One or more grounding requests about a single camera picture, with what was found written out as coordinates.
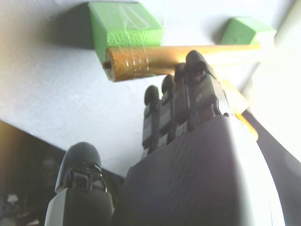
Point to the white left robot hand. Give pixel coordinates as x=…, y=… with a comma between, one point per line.
x=188, y=183

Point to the wooden cylinder rod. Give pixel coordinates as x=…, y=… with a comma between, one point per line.
x=160, y=58

